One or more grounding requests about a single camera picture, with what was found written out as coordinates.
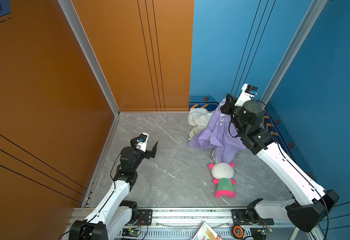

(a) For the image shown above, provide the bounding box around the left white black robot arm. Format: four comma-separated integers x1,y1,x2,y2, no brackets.
66,133,158,240

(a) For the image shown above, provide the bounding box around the left green circuit board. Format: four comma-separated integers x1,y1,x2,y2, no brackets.
121,229,142,239

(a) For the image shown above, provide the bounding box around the right green circuit board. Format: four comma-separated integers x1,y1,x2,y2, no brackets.
257,228,273,236

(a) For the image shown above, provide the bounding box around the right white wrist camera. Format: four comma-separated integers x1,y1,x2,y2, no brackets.
235,84,258,107

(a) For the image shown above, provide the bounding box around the cream patterned cloth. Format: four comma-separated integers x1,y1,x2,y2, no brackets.
188,125,206,141

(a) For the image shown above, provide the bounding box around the orange black tape measure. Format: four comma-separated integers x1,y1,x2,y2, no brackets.
231,225,245,240

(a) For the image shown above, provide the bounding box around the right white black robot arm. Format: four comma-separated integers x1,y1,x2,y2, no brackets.
220,94,339,233

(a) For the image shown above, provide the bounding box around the white cloth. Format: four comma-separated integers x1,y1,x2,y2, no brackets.
188,108,213,128

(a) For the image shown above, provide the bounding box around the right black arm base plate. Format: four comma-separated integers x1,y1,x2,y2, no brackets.
231,209,274,226

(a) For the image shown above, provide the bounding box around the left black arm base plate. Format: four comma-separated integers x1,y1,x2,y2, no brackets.
126,209,153,226

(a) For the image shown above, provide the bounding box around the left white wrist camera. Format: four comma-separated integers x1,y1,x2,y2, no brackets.
134,133,149,153

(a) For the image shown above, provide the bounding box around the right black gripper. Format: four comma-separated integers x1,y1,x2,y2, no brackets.
220,92,247,136

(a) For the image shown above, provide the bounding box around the green circuit board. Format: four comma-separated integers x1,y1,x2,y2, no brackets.
257,228,273,236
121,229,142,239

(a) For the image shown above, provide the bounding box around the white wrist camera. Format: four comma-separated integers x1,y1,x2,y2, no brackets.
134,133,149,153
235,84,258,107

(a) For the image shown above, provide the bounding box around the purple t-shirt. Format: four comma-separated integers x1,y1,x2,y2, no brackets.
187,99,246,163

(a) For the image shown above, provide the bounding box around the white pink plush toy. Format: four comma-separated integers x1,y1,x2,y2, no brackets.
208,162,236,198

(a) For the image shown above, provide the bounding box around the printed booklet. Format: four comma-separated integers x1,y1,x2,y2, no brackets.
192,222,222,240

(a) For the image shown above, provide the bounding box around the aluminium front rail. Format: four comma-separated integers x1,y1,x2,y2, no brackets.
61,206,325,240

